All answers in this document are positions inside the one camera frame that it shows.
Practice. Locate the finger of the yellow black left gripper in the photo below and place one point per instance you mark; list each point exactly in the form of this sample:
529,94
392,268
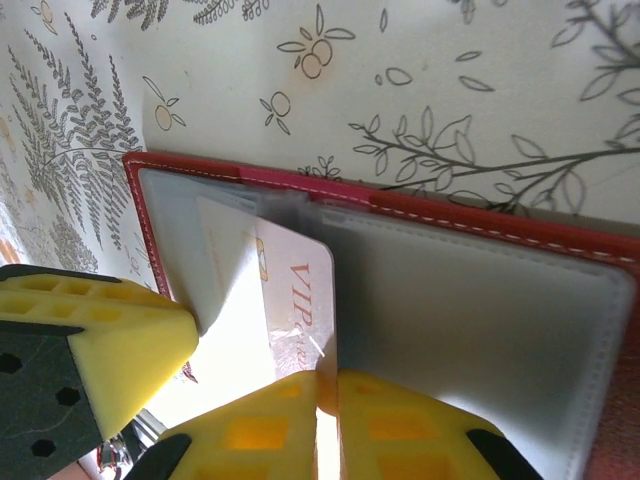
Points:
115,350

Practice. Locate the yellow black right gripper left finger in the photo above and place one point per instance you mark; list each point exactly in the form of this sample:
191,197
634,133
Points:
250,440

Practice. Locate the white VIP card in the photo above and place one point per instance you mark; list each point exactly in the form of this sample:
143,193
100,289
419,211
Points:
300,280

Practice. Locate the red card holder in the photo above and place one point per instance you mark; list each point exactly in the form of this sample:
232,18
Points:
475,325

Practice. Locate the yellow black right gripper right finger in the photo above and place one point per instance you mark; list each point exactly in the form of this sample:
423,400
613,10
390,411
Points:
410,440

